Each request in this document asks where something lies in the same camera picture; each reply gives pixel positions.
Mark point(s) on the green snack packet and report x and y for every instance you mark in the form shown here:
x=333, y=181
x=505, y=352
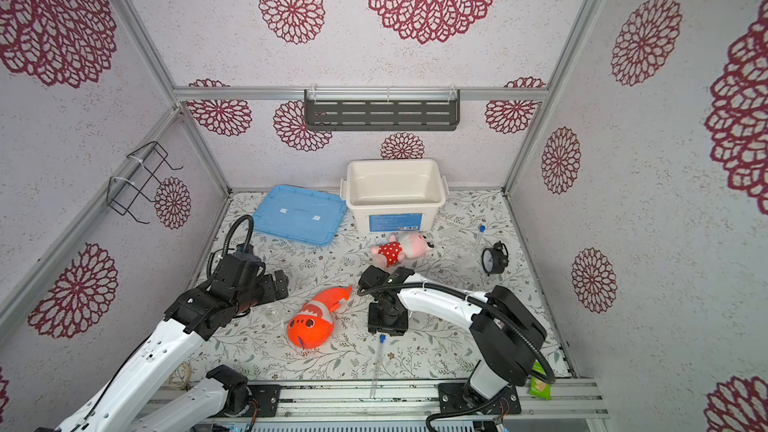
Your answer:
x=537, y=387

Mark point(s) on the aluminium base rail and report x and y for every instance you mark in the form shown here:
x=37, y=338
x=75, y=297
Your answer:
x=362, y=400

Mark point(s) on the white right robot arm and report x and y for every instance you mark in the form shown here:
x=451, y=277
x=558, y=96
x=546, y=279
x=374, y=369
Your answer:
x=506, y=333

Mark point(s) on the dark grey wall shelf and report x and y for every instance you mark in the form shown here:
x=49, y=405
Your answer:
x=383, y=112

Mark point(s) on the pink plush pig toy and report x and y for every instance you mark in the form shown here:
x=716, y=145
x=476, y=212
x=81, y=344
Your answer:
x=400, y=248

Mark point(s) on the orange plush fish toy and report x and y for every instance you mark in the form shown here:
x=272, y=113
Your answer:
x=313, y=325

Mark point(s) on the blue capped test tube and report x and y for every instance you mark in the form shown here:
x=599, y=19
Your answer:
x=377, y=365
x=479, y=235

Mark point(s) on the black wire wall rack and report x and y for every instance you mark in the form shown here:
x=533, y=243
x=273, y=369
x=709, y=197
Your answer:
x=126, y=188

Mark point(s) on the blue plastic lid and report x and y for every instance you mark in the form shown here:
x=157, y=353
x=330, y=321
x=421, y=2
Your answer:
x=300, y=215

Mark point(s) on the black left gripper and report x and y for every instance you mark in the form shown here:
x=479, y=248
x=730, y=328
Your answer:
x=271, y=293

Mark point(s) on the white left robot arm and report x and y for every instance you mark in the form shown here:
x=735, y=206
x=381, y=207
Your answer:
x=191, y=320

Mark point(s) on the white plastic storage bin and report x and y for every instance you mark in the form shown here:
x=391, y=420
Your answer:
x=394, y=195

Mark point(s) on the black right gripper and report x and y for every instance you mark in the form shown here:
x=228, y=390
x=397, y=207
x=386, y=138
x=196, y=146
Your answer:
x=395, y=329

